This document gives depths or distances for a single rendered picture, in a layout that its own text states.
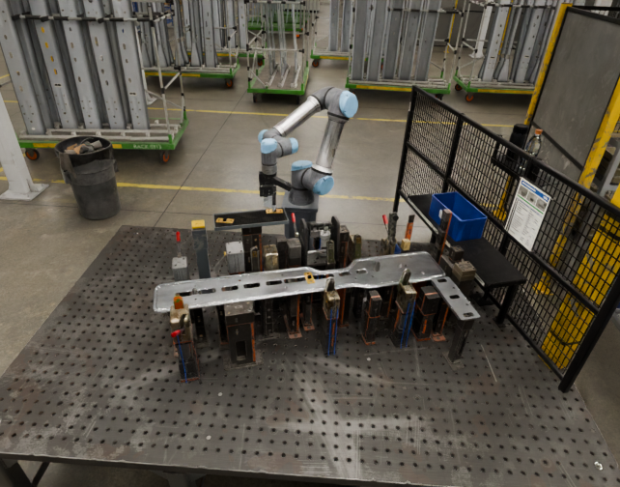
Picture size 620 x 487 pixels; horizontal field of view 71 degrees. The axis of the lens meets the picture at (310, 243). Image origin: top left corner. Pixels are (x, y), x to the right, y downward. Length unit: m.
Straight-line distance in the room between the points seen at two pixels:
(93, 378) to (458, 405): 1.60
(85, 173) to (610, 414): 4.46
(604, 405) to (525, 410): 1.29
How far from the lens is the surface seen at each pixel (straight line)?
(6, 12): 6.20
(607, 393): 3.50
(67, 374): 2.30
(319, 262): 2.23
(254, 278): 2.07
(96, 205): 4.72
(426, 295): 2.10
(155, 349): 2.25
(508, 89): 9.25
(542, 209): 2.19
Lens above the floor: 2.29
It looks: 34 degrees down
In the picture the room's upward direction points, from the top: 2 degrees clockwise
